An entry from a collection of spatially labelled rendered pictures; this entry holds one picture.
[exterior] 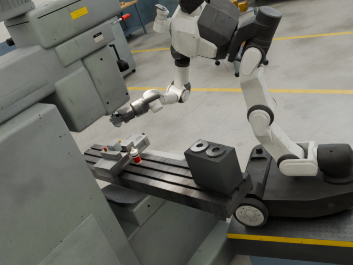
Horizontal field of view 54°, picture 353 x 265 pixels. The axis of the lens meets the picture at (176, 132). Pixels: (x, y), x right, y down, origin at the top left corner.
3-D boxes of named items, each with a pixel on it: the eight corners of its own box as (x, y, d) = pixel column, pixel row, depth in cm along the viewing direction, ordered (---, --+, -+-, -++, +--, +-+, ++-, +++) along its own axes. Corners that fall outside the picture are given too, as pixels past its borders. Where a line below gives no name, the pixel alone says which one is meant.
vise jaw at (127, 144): (118, 143, 221) (115, 138, 219) (134, 145, 211) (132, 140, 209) (112, 149, 217) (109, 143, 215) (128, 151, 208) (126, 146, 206)
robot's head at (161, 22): (170, 31, 187) (156, 26, 188) (174, 13, 181) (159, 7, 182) (166, 35, 182) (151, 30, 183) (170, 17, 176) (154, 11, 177)
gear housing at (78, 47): (89, 42, 187) (80, 24, 182) (117, 38, 171) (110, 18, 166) (37, 70, 167) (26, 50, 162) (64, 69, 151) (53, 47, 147)
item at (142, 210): (154, 162, 241) (147, 148, 235) (193, 171, 218) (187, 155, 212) (102, 212, 211) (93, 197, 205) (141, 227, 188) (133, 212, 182)
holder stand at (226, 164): (209, 168, 180) (198, 136, 171) (244, 179, 164) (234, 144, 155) (194, 182, 174) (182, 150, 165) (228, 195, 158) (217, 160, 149)
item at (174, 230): (194, 209, 278) (170, 148, 250) (228, 219, 257) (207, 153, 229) (126, 292, 230) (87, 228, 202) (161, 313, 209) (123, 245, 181)
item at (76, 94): (80, 110, 187) (58, 65, 175) (108, 113, 171) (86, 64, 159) (52, 130, 176) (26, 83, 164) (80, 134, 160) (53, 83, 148)
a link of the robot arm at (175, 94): (155, 102, 208) (172, 99, 224) (168, 108, 203) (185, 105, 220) (159, 85, 204) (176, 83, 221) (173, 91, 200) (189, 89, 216)
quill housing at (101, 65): (110, 98, 199) (86, 44, 184) (134, 99, 185) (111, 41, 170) (85, 115, 187) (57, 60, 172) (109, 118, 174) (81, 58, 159)
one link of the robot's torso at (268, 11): (284, 11, 166) (249, -1, 169) (281, 19, 156) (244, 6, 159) (262, 62, 184) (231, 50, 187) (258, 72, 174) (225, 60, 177)
